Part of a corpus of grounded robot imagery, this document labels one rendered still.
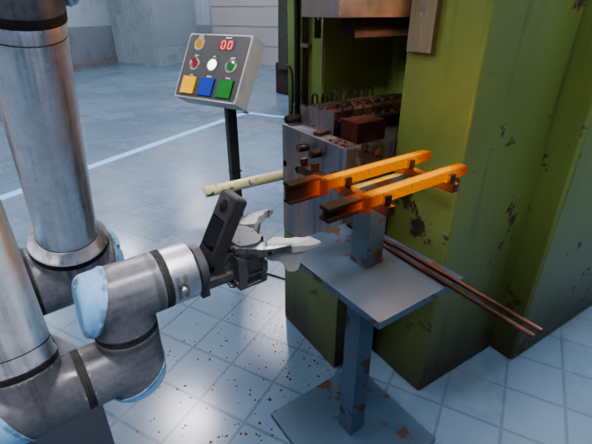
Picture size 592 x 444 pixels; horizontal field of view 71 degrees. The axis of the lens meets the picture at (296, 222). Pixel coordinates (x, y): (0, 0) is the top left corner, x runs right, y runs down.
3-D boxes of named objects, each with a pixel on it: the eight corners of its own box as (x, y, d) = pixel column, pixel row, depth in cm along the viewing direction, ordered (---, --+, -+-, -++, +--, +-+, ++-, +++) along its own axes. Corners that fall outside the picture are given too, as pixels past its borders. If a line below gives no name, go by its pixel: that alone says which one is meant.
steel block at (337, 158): (339, 271, 146) (346, 149, 125) (283, 229, 174) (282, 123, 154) (445, 231, 173) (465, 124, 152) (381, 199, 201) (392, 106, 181)
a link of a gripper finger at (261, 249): (292, 244, 70) (240, 244, 70) (292, 235, 69) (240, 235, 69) (292, 259, 66) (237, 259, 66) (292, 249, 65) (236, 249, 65)
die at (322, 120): (333, 136, 139) (334, 109, 135) (300, 123, 154) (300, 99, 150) (420, 119, 159) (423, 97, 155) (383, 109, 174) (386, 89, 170)
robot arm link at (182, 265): (149, 240, 64) (173, 268, 57) (180, 231, 67) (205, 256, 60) (158, 287, 68) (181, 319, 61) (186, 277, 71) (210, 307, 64)
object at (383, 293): (378, 329, 91) (379, 322, 90) (278, 252, 120) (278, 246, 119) (462, 284, 106) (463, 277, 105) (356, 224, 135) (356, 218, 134)
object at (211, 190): (208, 200, 170) (206, 188, 168) (203, 196, 174) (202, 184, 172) (298, 179, 191) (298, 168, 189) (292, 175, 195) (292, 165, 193)
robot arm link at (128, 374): (86, 385, 67) (67, 325, 61) (156, 351, 73) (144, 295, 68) (105, 425, 60) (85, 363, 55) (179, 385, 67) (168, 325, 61)
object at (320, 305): (333, 368, 167) (339, 272, 146) (284, 316, 196) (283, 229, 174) (429, 319, 194) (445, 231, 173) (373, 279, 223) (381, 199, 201)
